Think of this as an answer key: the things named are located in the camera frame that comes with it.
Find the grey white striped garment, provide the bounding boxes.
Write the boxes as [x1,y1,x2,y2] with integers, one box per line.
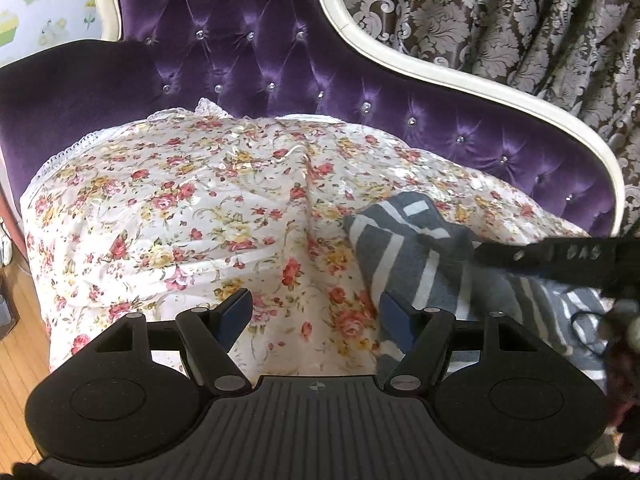
[344,192,608,384]

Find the floral bed cover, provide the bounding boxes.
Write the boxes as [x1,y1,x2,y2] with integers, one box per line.
[21,100,580,379]

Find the brown silver damask curtain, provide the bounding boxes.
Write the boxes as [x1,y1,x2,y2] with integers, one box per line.
[344,0,639,226]

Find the black cable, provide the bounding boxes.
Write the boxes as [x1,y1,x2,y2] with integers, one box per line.
[568,309,614,361]

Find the purple tufted headboard white frame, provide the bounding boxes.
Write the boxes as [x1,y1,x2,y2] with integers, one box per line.
[1,0,625,236]

